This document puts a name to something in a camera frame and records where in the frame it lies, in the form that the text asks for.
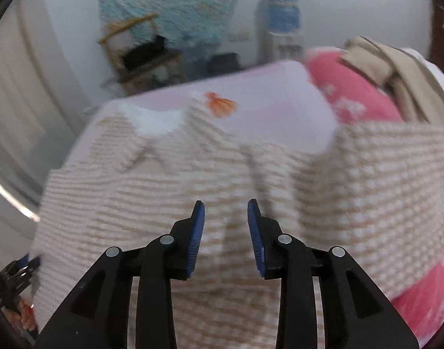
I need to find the wooden chair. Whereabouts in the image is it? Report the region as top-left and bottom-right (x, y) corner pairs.
(98, 13), (186, 95)

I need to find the beige white checked sweater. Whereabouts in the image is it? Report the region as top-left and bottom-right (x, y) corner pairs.
(29, 96), (444, 349)

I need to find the pink floral blanket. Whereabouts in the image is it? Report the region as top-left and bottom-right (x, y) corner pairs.
(304, 47), (444, 344)

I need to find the beige clothes pile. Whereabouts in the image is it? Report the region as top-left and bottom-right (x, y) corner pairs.
(344, 36), (444, 124)

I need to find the teal floral hanging cloth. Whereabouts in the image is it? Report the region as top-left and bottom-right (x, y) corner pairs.
(98, 0), (253, 44)

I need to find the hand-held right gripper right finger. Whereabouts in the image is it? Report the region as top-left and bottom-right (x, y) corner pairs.
(247, 198), (421, 349)

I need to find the black object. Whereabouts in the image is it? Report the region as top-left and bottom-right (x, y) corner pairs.
(207, 54), (240, 77)

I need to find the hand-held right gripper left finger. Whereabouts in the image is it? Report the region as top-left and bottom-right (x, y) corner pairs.
(34, 200), (206, 349)

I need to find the white curtain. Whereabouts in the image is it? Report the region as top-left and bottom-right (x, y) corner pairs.
(0, 0), (95, 208)

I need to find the black bag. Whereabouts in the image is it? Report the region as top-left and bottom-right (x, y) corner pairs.
(122, 35), (171, 71)

